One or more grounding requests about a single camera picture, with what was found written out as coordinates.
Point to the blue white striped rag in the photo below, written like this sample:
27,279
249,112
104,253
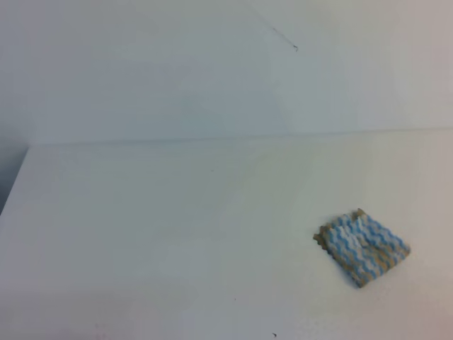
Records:
361,246

